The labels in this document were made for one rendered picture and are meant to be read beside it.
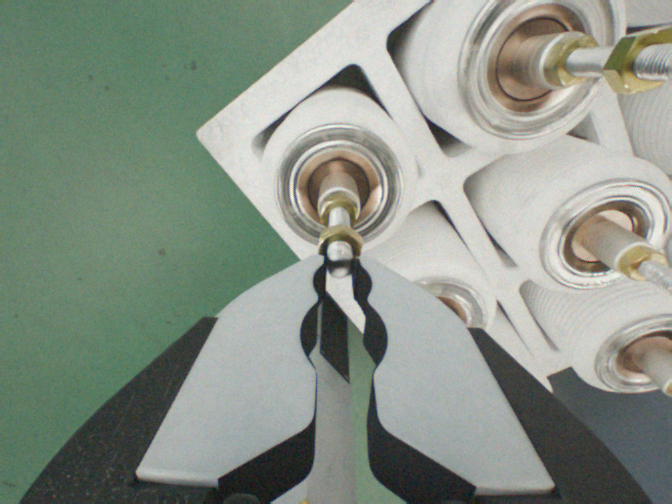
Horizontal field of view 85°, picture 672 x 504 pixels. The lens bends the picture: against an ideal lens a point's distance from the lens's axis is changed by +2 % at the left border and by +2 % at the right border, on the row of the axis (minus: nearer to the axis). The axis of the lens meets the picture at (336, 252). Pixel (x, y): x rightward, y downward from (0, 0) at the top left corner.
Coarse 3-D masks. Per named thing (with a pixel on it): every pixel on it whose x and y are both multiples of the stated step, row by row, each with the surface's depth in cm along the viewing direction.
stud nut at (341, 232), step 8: (344, 224) 14; (328, 232) 14; (336, 232) 14; (344, 232) 14; (352, 232) 14; (320, 240) 14; (328, 240) 14; (336, 240) 14; (344, 240) 14; (352, 240) 14; (360, 240) 14; (320, 248) 14; (352, 248) 14; (360, 248) 14
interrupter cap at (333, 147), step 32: (320, 128) 19; (352, 128) 19; (288, 160) 20; (320, 160) 20; (352, 160) 20; (384, 160) 20; (288, 192) 21; (384, 192) 21; (288, 224) 22; (320, 224) 22; (384, 224) 22
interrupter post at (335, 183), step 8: (328, 176) 21; (336, 176) 20; (344, 176) 20; (328, 184) 19; (336, 184) 19; (344, 184) 19; (352, 184) 20; (320, 192) 19; (328, 192) 18; (336, 192) 18; (344, 192) 18; (352, 192) 18; (320, 200) 18; (352, 200) 18; (320, 208) 19; (320, 216) 19
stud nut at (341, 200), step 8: (328, 200) 18; (336, 200) 17; (344, 200) 17; (328, 208) 17; (344, 208) 18; (352, 208) 17; (328, 216) 18; (352, 216) 18; (328, 224) 18; (352, 224) 18
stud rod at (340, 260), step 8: (336, 208) 17; (336, 216) 16; (344, 216) 17; (336, 224) 16; (328, 248) 14; (336, 248) 14; (344, 248) 14; (328, 256) 13; (336, 256) 13; (344, 256) 13; (352, 256) 14; (328, 264) 13; (336, 264) 13; (344, 264) 13; (352, 264) 13; (328, 272) 13; (336, 272) 13; (344, 272) 13
